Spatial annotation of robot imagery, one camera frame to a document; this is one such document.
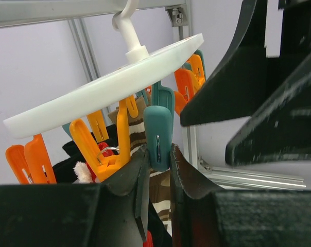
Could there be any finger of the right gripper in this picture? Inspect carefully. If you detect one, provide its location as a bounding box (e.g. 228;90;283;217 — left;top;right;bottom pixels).
225;53;311;166
180;1;311;127

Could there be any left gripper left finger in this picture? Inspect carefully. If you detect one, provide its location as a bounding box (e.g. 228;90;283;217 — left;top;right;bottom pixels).
0;145;151;247

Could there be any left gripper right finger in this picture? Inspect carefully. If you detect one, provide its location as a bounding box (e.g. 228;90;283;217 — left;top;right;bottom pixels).
170;145;311;246

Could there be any red snowflake sock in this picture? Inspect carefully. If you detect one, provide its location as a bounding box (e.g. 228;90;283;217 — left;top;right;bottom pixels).
74;147;119;183

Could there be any yellow orange clothes peg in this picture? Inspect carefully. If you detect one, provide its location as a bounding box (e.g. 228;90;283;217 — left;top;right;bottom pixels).
69;98;131;182

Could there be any teal clothes peg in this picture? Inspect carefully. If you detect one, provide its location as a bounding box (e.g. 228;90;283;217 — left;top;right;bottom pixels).
144;81;175;172

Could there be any white round clip hanger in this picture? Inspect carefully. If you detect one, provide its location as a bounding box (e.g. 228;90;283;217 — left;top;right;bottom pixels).
3;1;204;139

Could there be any red santa sock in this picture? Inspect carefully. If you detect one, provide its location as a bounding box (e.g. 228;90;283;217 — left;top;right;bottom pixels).
143;231;153;247

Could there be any black striped sock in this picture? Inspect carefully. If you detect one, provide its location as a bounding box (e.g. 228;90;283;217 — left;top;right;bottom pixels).
53;125;118;183

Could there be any yellow peg rear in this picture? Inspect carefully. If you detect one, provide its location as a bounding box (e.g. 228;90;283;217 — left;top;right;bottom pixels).
189;54;205;92

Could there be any brown patterned sock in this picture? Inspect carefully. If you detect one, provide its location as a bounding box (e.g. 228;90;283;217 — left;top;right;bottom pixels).
106;97;171;245

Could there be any orange peg front right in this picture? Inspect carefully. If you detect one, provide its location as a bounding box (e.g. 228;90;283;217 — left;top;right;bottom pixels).
174;68;198;116

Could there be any horizontal aluminium rail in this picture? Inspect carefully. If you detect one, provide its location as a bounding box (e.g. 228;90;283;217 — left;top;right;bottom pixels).
0;1;191;28

